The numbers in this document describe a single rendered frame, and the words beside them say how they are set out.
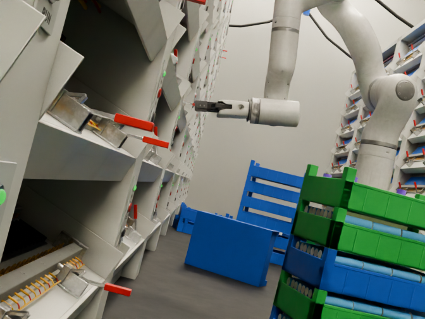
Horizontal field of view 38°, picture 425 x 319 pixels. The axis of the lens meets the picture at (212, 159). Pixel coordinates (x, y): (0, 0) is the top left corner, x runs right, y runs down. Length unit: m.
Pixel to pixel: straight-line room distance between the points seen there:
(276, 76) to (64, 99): 1.51
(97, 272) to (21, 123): 0.66
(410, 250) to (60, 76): 0.98
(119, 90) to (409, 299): 0.70
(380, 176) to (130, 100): 1.19
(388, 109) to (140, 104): 1.16
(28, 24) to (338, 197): 0.96
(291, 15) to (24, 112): 1.68
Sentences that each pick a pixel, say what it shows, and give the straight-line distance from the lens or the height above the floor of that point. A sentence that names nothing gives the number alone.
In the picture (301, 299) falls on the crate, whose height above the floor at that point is 0.13.
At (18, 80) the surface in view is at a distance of 0.36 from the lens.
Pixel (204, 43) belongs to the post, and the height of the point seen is 0.83.
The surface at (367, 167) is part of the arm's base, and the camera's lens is 2.05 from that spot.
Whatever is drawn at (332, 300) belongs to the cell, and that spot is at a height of 0.14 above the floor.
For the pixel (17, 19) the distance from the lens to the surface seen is 0.32.
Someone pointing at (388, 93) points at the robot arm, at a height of 0.71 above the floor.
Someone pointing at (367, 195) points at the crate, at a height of 0.36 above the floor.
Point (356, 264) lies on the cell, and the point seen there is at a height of 0.22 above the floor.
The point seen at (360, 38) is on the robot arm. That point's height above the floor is 0.88.
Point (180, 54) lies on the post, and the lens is 1.74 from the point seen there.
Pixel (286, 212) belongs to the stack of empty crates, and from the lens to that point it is 3.13.
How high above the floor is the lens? 0.30
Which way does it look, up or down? 2 degrees up
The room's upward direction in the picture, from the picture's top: 14 degrees clockwise
